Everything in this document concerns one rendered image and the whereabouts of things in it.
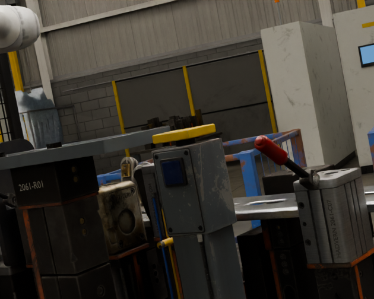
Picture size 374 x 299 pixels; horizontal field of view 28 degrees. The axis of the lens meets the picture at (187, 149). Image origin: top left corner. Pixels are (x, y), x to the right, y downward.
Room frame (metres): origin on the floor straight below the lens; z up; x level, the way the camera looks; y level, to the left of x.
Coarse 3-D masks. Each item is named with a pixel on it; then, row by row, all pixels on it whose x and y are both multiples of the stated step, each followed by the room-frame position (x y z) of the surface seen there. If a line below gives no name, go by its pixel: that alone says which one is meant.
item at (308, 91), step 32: (288, 32) 9.27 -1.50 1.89; (320, 32) 10.34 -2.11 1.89; (288, 64) 9.30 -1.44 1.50; (320, 64) 9.98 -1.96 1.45; (288, 96) 9.32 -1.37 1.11; (320, 96) 9.64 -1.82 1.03; (288, 128) 9.35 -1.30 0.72; (320, 128) 9.32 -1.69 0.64; (352, 128) 11.42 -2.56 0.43; (320, 160) 9.23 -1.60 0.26
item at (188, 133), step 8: (192, 128) 0.93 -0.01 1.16; (200, 128) 0.94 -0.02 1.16; (208, 128) 0.95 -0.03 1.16; (152, 136) 0.95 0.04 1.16; (160, 136) 0.94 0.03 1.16; (168, 136) 0.93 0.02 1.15; (176, 136) 0.93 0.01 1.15; (184, 136) 0.92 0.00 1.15; (192, 136) 0.92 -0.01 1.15; (176, 144) 0.95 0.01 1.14; (184, 144) 0.94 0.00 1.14
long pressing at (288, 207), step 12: (372, 192) 1.18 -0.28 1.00; (240, 204) 1.32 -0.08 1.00; (252, 204) 1.32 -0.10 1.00; (264, 204) 1.27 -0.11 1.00; (276, 204) 1.24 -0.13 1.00; (288, 204) 1.22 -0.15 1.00; (372, 204) 1.07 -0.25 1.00; (144, 216) 1.41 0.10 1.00; (240, 216) 1.21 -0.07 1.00; (252, 216) 1.20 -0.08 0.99; (264, 216) 1.18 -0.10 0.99; (276, 216) 1.17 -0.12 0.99; (288, 216) 1.16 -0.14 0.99
